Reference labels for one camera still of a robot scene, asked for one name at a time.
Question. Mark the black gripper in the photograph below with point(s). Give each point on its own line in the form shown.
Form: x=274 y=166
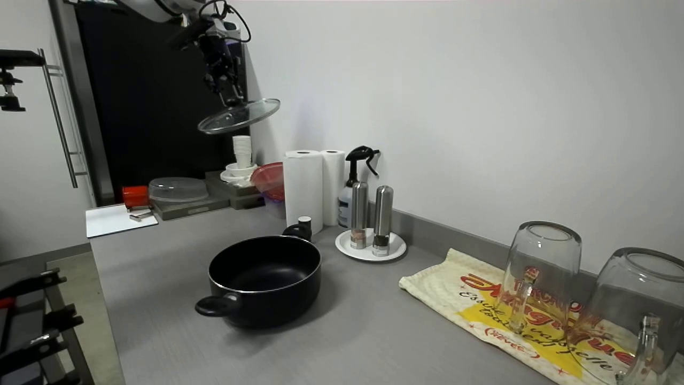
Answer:
x=216 y=61

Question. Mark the glass pot lid black knob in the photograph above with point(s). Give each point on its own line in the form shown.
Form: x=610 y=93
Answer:
x=238 y=118

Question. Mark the black cooking pot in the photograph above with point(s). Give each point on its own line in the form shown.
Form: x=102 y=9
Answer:
x=263 y=305

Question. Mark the white cup stack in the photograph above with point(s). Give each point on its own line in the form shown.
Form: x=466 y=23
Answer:
x=242 y=149

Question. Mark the white dish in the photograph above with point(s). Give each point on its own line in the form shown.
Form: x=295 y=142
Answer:
x=236 y=176

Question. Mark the black panel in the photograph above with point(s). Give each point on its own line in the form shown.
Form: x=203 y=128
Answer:
x=141 y=107

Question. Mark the red bowl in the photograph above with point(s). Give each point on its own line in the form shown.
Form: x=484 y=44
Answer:
x=271 y=181

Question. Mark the thick dark box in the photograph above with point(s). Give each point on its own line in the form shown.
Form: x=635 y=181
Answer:
x=238 y=195

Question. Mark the clear round plastic container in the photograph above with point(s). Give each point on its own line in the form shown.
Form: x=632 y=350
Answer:
x=175 y=189

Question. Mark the white paper towel roll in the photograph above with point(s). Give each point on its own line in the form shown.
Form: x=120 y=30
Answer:
x=301 y=189
x=334 y=185

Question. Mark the flat dark box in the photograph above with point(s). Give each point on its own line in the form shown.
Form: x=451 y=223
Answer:
x=188 y=208

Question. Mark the small red box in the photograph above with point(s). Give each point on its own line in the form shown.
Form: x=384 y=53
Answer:
x=136 y=195

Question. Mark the small black jar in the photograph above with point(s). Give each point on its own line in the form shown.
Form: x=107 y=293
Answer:
x=304 y=224

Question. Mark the spray bottle black trigger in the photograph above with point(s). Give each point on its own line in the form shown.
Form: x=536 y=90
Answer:
x=344 y=200

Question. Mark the steel grinder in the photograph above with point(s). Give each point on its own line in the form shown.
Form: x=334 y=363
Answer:
x=384 y=210
x=357 y=205

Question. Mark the white paper sheet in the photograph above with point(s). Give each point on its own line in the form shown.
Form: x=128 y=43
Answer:
x=110 y=221

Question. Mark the small white round plate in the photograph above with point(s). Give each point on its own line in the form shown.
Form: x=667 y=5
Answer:
x=397 y=249

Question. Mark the printed cream dish towel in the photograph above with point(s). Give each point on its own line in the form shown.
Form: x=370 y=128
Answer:
x=442 y=284

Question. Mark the black stove grates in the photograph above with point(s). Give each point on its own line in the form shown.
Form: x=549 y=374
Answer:
x=35 y=342

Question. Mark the clear drinking glass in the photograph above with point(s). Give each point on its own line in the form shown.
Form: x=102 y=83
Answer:
x=542 y=264
x=638 y=290

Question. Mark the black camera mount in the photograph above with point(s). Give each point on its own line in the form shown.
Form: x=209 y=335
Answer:
x=11 y=61

